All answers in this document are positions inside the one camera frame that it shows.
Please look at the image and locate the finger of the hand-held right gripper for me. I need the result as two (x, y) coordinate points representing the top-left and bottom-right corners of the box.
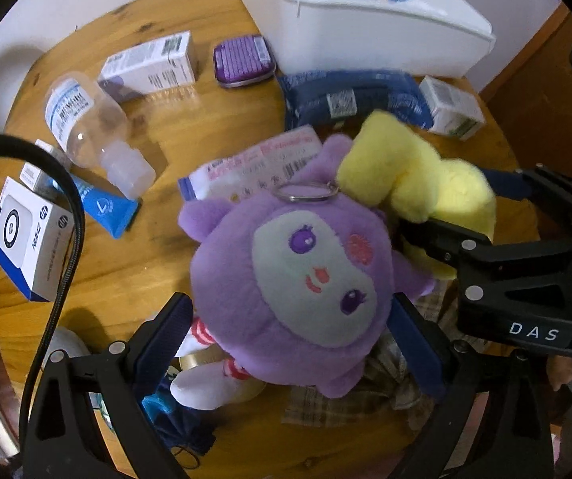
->
(486, 167), (572, 239)
(398, 217), (572, 285)

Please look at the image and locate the small white barcode box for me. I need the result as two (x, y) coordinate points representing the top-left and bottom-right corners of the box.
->
(418, 75), (487, 141)

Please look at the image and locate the purple plush toy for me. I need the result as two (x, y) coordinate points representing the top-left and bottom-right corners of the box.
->
(177, 134), (437, 400)

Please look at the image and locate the white blue printer box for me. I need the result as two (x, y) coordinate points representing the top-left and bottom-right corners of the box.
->
(0, 176), (78, 303)

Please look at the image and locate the clear plastic bottle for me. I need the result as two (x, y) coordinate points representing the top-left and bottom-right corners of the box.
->
(43, 72), (157, 198)

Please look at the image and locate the blue tube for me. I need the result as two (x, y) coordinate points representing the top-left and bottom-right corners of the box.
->
(64, 167), (143, 240)

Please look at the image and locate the person's right hand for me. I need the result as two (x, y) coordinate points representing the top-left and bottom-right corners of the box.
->
(548, 356), (572, 391)

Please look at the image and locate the white plastic storage bin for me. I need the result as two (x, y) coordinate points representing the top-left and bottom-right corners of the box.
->
(227, 0), (497, 79)

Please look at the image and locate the pink wipes packet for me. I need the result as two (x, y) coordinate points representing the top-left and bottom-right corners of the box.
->
(177, 124), (323, 203)

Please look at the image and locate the small white carton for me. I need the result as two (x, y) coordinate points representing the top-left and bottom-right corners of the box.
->
(19, 140), (74, 195)

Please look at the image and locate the gold round lid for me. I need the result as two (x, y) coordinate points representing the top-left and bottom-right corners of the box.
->
(179, 352), (227, 372)

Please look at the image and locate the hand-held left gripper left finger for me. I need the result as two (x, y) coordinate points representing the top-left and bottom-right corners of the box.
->
(19, 292), (194, 479)

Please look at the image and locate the yellow plush toy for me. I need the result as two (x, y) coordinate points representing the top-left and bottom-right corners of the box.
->
(336, 110), (497, 280)

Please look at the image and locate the white round object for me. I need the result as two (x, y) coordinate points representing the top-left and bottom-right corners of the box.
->
(41, 327), (94, 365)

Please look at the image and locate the blue drawstring pouch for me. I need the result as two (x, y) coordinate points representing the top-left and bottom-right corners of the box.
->
(141, 376), (217, 465)

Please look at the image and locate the white grey medicine box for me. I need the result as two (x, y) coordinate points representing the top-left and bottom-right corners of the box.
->
(97, 31), (198, 95)

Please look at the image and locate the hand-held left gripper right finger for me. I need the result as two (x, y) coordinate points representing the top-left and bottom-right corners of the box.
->
(388, 293), (559, 479)

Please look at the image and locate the white striped plush toy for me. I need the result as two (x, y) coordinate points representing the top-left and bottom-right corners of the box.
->
(169, 317), (267, 407)

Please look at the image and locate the purple tin case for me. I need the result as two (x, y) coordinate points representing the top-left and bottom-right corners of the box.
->
(213, 35), (277, 88)

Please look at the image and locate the dark blue tissue packet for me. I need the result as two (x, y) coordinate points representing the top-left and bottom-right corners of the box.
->
(277, 69), (434, 133)

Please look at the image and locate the plaid fabric bow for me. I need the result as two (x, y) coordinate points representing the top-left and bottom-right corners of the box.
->
(282, 279), (461, 432)

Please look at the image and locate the thick black cable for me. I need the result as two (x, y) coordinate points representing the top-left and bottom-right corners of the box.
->
(0, 132), (87, 460)

